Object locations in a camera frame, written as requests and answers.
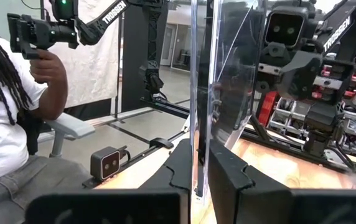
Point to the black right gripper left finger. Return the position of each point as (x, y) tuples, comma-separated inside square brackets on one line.
[(181, 168)]

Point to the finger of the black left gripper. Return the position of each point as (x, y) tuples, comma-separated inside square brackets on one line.
[(299, 74)]

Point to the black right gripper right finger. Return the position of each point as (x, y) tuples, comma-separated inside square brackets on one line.
[(227, 193)]

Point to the person's forearm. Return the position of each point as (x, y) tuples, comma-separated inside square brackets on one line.
[(55, 99)]

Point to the grey chair armrest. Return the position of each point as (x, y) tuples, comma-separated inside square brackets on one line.
[(69, 126)]

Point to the white cloth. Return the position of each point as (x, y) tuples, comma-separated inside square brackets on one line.
[(87, 62)]

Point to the person's hand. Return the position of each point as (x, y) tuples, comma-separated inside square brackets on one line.
[(47, 68)]

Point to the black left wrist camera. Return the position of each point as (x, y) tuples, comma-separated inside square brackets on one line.
[(285, 26)]

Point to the black aluminium table frame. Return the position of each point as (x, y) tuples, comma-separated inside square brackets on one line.
[(168, 107)]

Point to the black table-level camera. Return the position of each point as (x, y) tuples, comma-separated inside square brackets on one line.
[(104, 163)]

